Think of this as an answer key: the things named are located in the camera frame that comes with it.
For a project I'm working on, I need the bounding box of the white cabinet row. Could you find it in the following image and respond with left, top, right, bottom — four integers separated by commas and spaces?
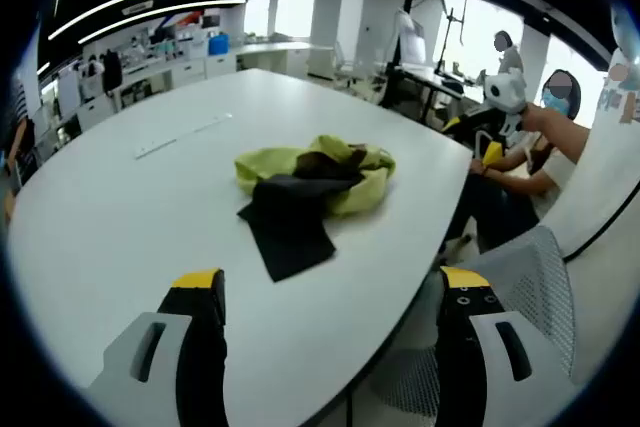
119, 40, 335, 98

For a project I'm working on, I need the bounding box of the white pillar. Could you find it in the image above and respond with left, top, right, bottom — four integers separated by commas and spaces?
308, 0, 369, 81

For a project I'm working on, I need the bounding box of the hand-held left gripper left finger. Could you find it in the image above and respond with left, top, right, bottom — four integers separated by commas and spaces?
88, 268, 230, 427

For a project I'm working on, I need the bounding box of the yellow black blue garment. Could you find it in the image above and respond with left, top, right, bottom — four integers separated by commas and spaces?
234, 134, 397, 283

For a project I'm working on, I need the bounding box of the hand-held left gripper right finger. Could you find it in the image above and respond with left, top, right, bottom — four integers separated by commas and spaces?
434, 265, 584, 427

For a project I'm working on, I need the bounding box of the white template strip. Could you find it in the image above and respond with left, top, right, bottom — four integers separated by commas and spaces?
133, 113, 234, 161

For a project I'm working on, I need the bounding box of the white mesh office chair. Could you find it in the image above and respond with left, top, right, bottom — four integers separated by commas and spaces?
374, 225, 577, 421

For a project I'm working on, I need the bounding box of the thin black cable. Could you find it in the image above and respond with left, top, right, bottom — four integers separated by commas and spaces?
563, 181, 640, 262

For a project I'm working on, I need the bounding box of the black pole stand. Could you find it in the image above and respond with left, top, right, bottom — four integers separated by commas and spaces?
433, 0, 469, 74

